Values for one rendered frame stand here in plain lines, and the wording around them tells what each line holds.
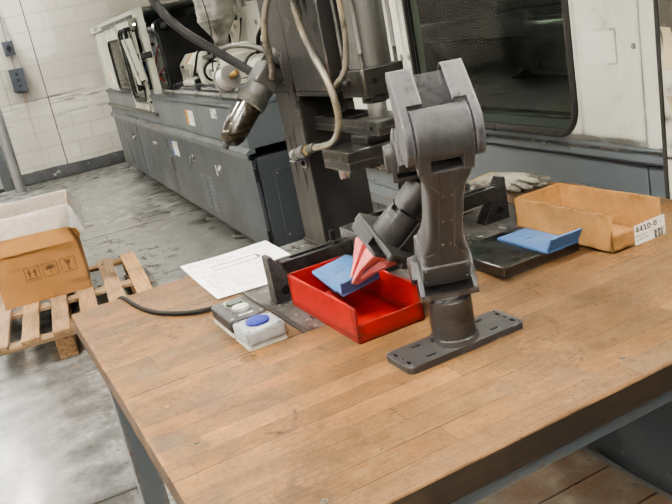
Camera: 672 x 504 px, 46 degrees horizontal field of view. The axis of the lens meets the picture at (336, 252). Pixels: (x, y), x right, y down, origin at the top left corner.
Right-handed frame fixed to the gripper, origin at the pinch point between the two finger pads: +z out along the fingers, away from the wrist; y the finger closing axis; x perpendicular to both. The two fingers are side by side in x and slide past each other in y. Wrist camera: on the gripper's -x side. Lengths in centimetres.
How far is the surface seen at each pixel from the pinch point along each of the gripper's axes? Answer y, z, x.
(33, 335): 201, 211, -86
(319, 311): 1.5, 8.8, 0.6
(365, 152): 21.9, -12.0, -9.0
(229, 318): 9.1, 18.7, 9.5
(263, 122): 261, 91, -189
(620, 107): 24, -41, -73
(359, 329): -9.4, 2.4, 4.3
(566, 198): 8, -22, -51
